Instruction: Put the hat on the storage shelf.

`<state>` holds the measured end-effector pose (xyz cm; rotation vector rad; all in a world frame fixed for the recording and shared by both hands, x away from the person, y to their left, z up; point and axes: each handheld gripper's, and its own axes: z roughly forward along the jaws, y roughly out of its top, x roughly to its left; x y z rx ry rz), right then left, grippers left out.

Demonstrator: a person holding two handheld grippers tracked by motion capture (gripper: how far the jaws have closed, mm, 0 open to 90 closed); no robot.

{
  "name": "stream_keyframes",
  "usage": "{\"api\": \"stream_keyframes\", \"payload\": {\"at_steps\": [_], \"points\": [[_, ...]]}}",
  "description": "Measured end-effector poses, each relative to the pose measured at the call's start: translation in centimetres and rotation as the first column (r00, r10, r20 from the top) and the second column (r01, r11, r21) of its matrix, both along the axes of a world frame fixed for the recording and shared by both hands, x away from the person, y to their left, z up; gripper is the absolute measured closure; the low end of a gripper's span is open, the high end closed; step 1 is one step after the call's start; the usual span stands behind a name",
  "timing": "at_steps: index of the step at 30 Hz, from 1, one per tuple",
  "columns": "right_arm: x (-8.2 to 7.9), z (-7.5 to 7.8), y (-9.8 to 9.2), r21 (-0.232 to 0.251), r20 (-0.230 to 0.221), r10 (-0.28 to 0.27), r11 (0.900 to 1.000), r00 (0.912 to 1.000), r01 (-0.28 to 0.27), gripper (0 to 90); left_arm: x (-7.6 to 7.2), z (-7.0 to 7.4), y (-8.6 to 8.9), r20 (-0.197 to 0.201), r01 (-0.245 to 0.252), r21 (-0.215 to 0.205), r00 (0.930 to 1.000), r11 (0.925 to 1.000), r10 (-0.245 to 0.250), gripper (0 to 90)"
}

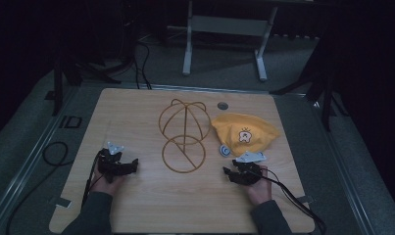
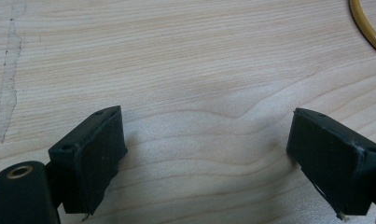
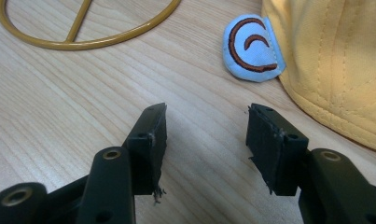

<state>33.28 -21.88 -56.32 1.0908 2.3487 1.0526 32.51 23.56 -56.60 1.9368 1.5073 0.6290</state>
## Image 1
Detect white and blue round tag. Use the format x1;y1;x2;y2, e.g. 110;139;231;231
219;144;232;159

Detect white metal desk frame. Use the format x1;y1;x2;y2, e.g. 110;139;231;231
181;0;279;82

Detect hand-held gripper cable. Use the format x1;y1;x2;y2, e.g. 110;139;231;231
259;167;328;235
80;150;105;208

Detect gold wire hat stand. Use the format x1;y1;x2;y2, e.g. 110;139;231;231
158;98;212;174

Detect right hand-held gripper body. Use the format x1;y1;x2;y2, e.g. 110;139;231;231
231;151;268;186

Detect person's left hand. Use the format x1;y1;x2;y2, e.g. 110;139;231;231
92;168;128;198

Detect right hand-held gripper cable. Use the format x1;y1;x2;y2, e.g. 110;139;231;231
259;167;328;235

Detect black hanging cables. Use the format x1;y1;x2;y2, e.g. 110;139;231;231
131;41;153;90

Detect black cable on floor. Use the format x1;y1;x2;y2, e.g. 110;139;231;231
4;140;71;235

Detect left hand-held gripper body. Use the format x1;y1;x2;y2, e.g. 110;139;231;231
96;141;131;184

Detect left hand-held gripper cable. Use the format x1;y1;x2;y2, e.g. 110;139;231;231
80;150;105;208

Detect person's right hand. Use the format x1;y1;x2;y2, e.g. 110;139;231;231
245;164;273;208

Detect yellow cap with cartoon patch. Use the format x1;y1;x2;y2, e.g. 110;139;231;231
211;112;281;158

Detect black tripod stand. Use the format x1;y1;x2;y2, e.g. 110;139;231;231
50;0;138;118
269;28;350;133

